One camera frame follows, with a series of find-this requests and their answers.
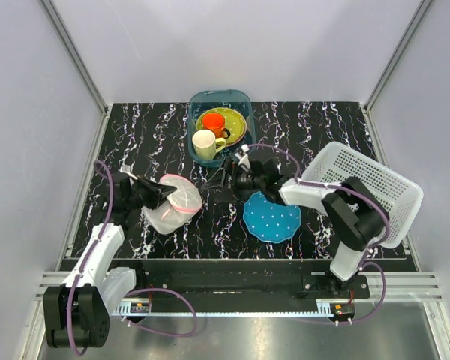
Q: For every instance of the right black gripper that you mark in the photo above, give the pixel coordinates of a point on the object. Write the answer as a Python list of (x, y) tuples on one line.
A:
[(216, 181)]

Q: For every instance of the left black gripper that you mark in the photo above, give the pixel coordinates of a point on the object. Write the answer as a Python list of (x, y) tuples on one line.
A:
[(157, 192)]

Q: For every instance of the white mesh laundry bag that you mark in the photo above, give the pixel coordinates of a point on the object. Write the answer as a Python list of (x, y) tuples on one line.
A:
[(178, 208)]

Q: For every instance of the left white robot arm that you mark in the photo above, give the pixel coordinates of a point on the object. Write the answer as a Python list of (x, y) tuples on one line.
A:
[(77, 312)]

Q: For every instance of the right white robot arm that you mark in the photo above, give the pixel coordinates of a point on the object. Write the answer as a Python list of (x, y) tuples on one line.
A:
[(356, 215)]

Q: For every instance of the cream yellow mug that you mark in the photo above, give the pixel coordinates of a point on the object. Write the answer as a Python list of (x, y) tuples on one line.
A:
[(206, 145)]

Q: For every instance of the orange cup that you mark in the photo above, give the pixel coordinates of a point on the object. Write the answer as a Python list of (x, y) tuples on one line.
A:
[(215, 122)]

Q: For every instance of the yellow-green dotted plate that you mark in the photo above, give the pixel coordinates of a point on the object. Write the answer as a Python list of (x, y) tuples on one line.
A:
[(235, 123)]

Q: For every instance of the blue dotted plate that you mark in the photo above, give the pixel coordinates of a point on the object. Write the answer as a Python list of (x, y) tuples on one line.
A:
[(271, 222)]

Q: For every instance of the teal transparent plastic bin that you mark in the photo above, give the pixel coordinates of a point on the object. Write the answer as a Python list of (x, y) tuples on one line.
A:
[(206, 100)]

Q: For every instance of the white perforated plastic basket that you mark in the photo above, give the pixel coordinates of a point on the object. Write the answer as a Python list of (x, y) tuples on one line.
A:
[(400, 197)]

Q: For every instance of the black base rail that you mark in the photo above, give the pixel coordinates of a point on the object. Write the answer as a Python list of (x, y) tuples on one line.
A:
[(310, 278)]

